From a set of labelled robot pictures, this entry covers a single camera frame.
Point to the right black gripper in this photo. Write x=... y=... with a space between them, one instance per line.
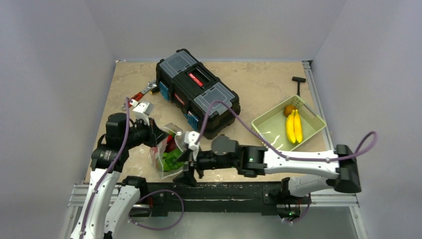
x=192 y=164

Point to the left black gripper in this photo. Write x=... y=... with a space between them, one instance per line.
x=155 y=134

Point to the green bell pepper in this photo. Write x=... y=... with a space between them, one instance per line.
x=170 y=160

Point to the clear zip top bag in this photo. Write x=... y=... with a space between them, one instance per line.
x=156 y=153

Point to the red chili pepper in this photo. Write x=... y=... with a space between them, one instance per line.
x=170 y=144

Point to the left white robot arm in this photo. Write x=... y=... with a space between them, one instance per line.
x=108 y=159

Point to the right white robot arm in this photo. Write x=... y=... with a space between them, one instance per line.
x=318 y=170

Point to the black plastic toolbox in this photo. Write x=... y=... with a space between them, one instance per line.
x=186 y=82

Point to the light green plastic basket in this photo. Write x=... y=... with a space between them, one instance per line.
x=271 y=125

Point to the yellow banana bunch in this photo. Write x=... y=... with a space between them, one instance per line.
x=294 y=127

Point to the brown kiwi fruit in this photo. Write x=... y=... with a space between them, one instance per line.
x=289 y=109

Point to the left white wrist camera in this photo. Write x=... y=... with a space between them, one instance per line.
x=142 y=110

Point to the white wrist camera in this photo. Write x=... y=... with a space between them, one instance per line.
x=142 y=110
x=187 y=140

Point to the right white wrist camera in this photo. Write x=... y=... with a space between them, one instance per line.
x=187 y=140

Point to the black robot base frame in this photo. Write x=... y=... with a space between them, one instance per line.
x=266 y=198

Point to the red handled adjustable wrench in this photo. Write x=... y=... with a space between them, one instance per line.
x=145 y=90

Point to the black T-handle tool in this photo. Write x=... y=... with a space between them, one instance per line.
x=298 y=80

